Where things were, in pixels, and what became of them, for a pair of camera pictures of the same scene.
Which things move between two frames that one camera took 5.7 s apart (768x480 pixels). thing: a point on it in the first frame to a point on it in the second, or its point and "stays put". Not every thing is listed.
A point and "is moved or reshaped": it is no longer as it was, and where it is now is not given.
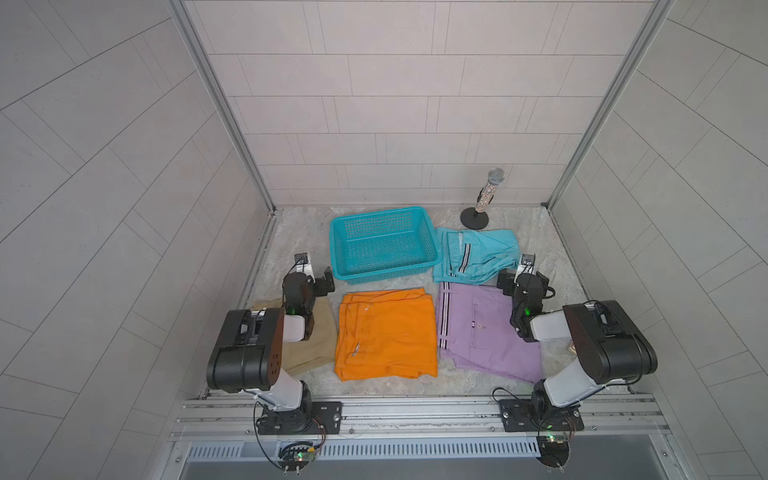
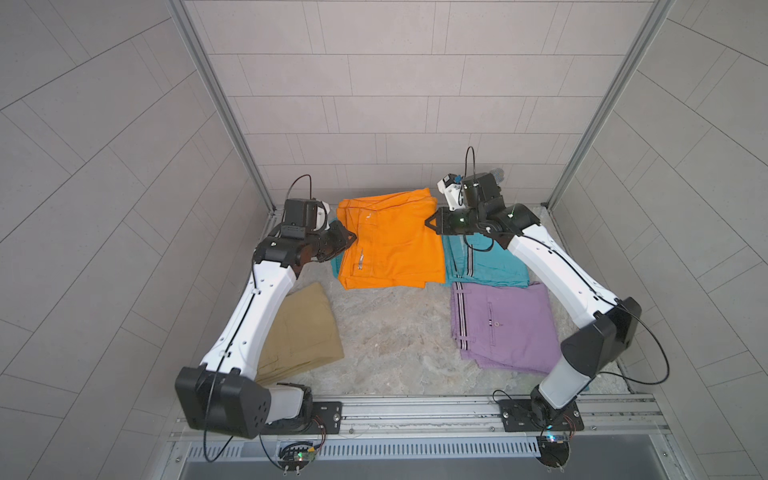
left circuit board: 295,456 stays put
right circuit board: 554,451 stays put
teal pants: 475,257 stays put
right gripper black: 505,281 to 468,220
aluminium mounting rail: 420,419 stays put
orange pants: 386,333 to 394,246
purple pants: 475,331 is moved or reshaped
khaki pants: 322,344 stays put
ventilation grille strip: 371,450 stays put
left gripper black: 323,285 to 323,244
